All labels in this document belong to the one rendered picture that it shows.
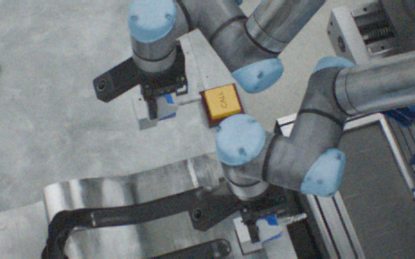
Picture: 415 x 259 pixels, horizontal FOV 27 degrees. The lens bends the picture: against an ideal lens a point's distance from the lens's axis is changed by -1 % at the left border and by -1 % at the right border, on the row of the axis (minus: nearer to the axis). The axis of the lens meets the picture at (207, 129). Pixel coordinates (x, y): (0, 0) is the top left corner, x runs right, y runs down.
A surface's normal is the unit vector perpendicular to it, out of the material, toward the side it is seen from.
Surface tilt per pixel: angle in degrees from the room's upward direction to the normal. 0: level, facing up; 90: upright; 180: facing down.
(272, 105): 0
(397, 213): 0
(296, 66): 0
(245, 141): 11
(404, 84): 68
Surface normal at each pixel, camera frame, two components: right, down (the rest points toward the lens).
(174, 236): -0.03, -0.39
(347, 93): -0.76, 0.25
